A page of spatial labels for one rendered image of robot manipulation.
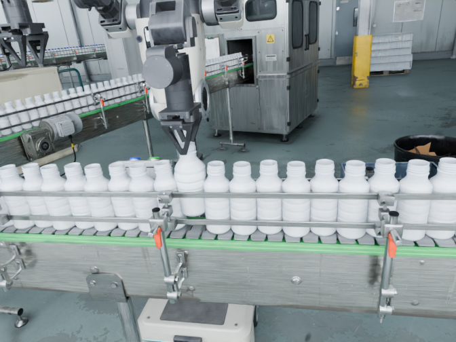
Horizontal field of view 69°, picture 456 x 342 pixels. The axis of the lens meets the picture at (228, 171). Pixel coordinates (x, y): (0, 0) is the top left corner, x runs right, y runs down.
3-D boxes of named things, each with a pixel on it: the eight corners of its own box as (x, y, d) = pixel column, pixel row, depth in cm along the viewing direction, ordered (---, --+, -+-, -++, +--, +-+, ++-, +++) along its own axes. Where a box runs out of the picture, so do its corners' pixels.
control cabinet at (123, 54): (145, 108, 735) (128, 13, 661) (163, 109, 712) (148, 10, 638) (119, 117, 670) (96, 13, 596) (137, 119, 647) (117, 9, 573)
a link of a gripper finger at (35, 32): (15, 66, 87) (3, 27, 83) (34, 63, 93) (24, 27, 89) (39, 64, 85) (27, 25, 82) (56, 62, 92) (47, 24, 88)
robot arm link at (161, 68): (195, 15, 64) (153, 19, 66) (176, 12, 54) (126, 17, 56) (201, 79, 69) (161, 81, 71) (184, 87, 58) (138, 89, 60)
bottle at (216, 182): (201, 228, 79) (196, 163, 73) (220, 218, 83) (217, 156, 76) (217, 238, 75) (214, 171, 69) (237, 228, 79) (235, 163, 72)
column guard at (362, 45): (351, 88, 758) (355, 36, 715) (349, 85, 793) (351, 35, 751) (370, 87, 750) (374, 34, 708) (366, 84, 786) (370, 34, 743)
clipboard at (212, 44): (206, 62, 452) (203, 36, 440) (221, 62, 442) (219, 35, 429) (205, 63, 449) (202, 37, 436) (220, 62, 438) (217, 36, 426)
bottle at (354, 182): (331, 235, 73) (334, 165, 67) (342, 222, 77) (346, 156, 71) (359, 243, 70) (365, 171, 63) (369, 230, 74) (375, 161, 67)
